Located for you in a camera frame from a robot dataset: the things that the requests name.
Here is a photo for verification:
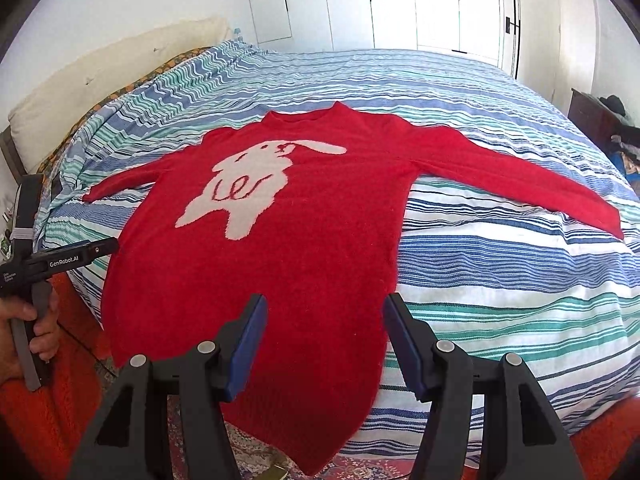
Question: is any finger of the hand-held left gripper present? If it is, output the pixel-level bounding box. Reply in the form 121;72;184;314
82;238;121;267

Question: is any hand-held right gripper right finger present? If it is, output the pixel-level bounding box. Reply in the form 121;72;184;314
382;292;586;480

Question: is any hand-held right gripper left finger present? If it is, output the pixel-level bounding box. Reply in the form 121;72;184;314
67;294;269;480

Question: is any red sweater with white rabbit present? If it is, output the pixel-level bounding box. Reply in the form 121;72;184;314
82;101;625;477

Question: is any pile of clothes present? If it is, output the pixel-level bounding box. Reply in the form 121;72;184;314
599;94;640;177

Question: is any person's left hand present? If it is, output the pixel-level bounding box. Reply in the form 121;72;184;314
0;287;60;382

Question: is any blue green striped blanket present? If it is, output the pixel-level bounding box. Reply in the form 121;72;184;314
32;40;640;436

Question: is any patterned floor rug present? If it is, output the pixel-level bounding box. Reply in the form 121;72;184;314
162;395;431;480

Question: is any cream pillow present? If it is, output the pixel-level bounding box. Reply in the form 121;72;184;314
7;17;232;173

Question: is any dark wooden dresser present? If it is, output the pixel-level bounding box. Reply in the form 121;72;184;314
569;87;626;162

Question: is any white door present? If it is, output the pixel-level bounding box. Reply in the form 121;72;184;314
499;0;522;80

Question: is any white wardrobe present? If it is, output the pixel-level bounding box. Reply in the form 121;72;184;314
242;0;502;67

